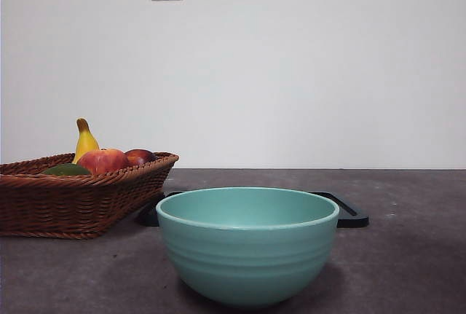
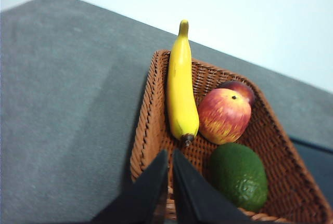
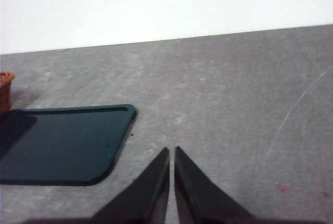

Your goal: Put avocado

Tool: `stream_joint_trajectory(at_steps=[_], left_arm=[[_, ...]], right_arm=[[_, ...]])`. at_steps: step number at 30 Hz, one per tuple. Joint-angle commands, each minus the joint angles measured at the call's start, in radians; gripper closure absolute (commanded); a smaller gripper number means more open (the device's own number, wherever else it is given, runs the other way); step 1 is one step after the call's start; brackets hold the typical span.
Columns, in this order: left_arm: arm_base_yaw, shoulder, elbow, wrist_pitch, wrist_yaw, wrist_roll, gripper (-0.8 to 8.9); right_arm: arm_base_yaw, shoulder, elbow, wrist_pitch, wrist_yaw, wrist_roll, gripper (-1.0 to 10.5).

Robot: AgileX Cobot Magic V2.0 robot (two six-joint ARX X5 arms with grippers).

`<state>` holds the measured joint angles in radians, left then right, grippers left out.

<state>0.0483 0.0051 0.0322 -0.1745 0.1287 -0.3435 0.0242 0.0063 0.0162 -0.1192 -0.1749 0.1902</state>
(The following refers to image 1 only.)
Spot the teal ribbed bowl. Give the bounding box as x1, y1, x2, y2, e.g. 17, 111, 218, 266
155, 187, 341, 310

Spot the green avocado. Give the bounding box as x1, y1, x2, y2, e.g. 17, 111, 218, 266
40, 162, 92, 176

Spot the red yellow apple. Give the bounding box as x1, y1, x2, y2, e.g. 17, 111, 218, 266
77, 148, 130, 176

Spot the black rectangular tray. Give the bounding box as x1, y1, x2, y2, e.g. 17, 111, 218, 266
136, 190, 370, 228

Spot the yellow banana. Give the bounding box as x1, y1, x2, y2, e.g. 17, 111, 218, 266
71, 117, 101, 165

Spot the brown wicker basket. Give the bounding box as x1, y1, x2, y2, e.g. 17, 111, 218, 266
0, 152, 180, 240

